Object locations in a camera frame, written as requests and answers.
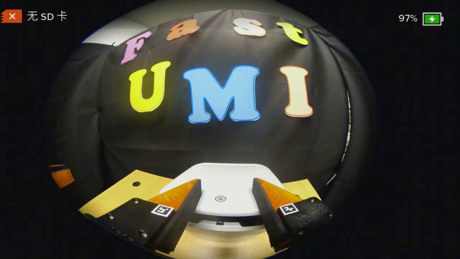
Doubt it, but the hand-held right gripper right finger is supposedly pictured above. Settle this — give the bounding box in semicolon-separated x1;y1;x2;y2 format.
252;178;334;252

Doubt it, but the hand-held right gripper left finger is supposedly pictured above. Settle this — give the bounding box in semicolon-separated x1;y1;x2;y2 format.
84;178;202;254

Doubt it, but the white desktop garbage bin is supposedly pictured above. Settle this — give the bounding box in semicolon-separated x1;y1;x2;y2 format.
159;163;286;232

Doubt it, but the wooden desktop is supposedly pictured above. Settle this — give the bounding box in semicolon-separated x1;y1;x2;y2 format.
78;170;322;259

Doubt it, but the black backdrop cloth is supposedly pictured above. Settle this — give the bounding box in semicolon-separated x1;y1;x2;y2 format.
47;9;378;202

